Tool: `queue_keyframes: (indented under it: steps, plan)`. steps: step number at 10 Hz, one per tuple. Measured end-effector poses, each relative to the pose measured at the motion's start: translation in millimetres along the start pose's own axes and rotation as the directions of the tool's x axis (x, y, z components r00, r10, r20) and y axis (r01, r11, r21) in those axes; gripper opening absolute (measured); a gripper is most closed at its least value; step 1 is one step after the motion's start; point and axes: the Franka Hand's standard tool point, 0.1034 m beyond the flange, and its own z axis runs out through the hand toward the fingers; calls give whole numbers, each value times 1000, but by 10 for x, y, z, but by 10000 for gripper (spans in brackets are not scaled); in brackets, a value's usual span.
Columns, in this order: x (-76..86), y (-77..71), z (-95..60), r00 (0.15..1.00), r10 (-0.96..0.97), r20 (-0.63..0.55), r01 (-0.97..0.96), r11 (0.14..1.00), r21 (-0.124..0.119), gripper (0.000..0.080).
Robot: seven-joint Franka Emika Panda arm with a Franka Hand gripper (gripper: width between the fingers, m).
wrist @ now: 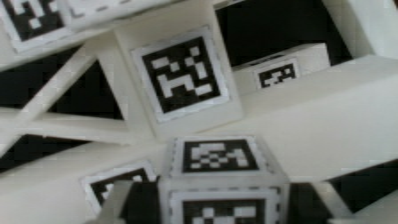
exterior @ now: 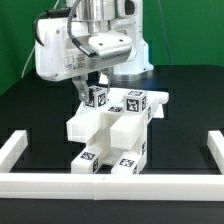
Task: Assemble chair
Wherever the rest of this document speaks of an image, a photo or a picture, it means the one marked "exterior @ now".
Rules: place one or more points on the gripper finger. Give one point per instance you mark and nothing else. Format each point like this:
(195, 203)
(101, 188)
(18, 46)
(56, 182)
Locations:
(108, 73)
(82, 87)

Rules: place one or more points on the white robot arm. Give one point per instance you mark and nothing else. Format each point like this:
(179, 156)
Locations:
(125, 16)

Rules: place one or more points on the white bar part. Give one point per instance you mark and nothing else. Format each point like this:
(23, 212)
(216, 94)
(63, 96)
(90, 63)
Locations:
(12, 150)

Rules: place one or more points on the white front fence wall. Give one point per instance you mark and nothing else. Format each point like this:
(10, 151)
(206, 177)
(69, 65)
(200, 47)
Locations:
(113, 187)

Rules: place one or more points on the white fence wall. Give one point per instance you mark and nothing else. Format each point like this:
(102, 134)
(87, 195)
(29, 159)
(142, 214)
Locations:
(113, 187)
(215, 143)

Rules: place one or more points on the white right fence wall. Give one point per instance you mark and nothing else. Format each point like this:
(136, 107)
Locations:
(215, 143)

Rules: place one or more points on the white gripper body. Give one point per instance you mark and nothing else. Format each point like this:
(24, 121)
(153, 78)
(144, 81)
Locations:
(58, 58)

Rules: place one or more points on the white chair back part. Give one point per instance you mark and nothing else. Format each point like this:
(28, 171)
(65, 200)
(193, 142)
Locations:
(109, 123)

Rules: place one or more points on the white chair seat part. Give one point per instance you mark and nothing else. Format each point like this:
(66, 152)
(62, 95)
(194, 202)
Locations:
(110, 155)

